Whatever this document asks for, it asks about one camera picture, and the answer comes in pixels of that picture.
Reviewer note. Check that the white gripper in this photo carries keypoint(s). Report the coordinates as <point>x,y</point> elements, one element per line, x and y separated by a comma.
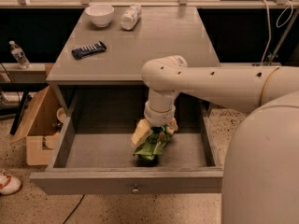
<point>160,118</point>

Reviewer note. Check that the green rice chip bag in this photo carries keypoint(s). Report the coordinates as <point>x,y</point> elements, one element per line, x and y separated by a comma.
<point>154,144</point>

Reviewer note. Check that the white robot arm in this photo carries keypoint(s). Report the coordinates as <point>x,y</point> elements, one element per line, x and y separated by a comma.
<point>260,183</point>

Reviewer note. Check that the metal drawer knob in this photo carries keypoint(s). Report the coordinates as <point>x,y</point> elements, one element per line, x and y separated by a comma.
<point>135,189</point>

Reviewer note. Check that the open grey drawer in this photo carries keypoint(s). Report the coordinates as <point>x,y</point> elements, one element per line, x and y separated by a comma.
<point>95,156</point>

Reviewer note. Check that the grey cabinet counter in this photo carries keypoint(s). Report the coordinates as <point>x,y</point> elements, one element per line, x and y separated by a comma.
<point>160,32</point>

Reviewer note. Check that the small white cup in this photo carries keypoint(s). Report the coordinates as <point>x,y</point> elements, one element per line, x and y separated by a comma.
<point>60,114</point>

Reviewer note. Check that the dark blue snack bar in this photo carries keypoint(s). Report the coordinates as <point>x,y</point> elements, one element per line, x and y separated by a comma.
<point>89,50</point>

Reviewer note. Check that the white plastic bottle lying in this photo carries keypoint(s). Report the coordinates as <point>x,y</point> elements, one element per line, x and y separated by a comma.
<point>131,16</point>

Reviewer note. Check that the wooden box on floor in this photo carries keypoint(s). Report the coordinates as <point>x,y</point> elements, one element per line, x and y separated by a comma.
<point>38,127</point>

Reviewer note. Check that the white ceramic bowl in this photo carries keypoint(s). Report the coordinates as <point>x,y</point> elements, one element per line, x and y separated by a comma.
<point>100,15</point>

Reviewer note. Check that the clear water bottle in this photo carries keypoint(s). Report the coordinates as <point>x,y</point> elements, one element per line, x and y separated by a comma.
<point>19,55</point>

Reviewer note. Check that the grey side ledge left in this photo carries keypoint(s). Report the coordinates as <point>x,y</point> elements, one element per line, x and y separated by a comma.
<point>36,73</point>

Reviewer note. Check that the white and red shoe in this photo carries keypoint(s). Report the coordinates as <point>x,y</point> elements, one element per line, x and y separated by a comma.
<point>9,184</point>

